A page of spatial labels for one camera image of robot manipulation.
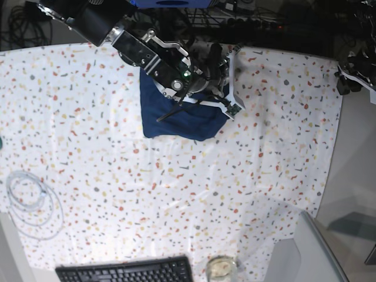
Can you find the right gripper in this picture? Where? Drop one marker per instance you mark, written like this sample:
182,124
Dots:
214,78

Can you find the dark blue t-shirt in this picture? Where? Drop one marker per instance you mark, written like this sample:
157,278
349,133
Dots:
162,116

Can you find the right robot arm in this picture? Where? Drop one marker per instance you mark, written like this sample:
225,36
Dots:
175,71

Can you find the blue box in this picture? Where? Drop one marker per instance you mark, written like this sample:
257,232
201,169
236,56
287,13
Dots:
146,4

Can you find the terrazzo pattern table cloth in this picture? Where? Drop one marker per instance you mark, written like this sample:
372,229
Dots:
82,184

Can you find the clear glass jar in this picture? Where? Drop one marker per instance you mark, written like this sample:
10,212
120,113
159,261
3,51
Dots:
222,269

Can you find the black computer keyboard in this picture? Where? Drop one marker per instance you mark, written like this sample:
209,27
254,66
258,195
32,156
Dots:
169,269

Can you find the black wire rack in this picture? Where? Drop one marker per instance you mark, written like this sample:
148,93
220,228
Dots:
217,17

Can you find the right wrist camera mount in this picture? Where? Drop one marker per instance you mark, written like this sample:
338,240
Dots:
231,104

